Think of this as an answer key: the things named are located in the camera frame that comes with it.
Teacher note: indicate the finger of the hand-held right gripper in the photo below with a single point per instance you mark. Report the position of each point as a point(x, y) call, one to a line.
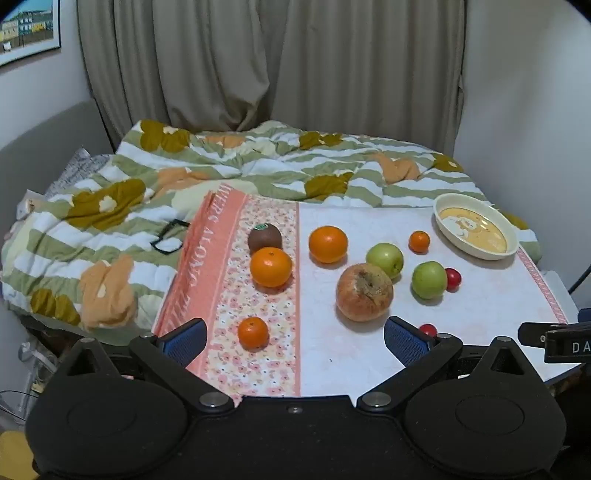
point(585, 315)
point(531, 334)

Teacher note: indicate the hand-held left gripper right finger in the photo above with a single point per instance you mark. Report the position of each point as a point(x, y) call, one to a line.
point(404, 342)

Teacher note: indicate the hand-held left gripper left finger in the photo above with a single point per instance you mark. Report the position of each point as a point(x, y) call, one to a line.
point(187, 342)

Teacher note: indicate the green apple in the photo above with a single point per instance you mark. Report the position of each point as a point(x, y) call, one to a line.
point(428, 280)
point(385, 258)

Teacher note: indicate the red cherry tomato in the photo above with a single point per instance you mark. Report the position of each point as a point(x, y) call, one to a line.
point(454, 279)
point(428, 329)

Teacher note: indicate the small orange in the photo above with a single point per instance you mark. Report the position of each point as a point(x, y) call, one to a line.
point(419, 241)
point(253, 333)

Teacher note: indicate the cream bowl with yellow print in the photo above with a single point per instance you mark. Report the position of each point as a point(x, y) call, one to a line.
point(475, 228)

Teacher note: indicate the large orange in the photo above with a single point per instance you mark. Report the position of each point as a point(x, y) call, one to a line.
point(328, 244)
point(271, 267)

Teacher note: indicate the brown kiwi with green sticker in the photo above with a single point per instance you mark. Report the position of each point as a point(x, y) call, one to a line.
point(264, 239)

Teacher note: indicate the pink floral tablecloth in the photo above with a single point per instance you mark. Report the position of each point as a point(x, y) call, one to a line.
point(323, 323)

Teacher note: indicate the black eyeglasses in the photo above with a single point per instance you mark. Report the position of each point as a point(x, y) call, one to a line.
point(154, 243)

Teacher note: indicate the green striped flower blanket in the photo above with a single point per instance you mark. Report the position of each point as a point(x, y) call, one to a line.
point(92, 221)

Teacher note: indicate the grey patterned pillow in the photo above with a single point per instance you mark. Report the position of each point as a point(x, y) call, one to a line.
point(83, 166)

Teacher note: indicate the yellow cloth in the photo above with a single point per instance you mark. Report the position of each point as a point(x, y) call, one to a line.
point(14, 454)

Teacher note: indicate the grey headboard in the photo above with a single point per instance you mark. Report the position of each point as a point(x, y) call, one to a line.
point(41, 134)

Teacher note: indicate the beige curtain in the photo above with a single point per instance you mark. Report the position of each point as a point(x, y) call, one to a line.
point(277, 60)

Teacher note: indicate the framed wall picture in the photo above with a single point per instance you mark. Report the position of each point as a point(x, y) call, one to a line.
point(27, 27)

